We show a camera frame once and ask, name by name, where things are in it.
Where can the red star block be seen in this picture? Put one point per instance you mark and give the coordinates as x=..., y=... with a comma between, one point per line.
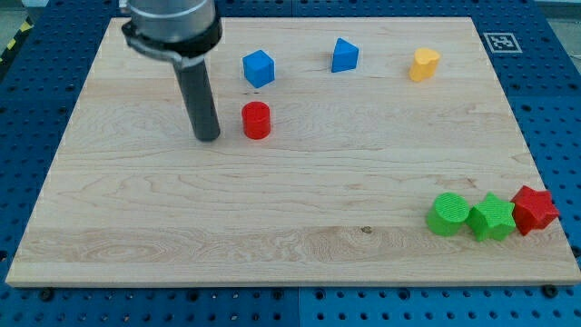
x=533, y=210

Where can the yellow heart block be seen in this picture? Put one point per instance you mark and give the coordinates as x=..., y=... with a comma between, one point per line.
x=425, y=64

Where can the blue cube block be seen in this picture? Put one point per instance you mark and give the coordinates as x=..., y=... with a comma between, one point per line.
x=258, y=68

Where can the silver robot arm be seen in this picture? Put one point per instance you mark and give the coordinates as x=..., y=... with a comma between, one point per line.
x=180, y=32

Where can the blue triangle block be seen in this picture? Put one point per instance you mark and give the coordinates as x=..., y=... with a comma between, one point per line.
x=345, y=56

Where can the green star block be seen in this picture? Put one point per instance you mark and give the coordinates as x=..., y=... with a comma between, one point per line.
x=492, y=218

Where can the light wooden board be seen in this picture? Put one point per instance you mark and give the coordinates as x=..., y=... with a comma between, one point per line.
x=336, y=195

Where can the red cylinder block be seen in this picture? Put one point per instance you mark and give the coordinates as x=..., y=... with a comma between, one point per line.
x=256, y=120

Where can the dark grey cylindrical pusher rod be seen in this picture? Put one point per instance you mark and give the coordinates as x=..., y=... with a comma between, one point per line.
x=197, y=96

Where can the white fiducial marker tag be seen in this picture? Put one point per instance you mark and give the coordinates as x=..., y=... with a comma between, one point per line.
x=502, y=43

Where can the green cylinder block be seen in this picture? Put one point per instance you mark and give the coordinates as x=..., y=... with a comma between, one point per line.
x=447, y=214

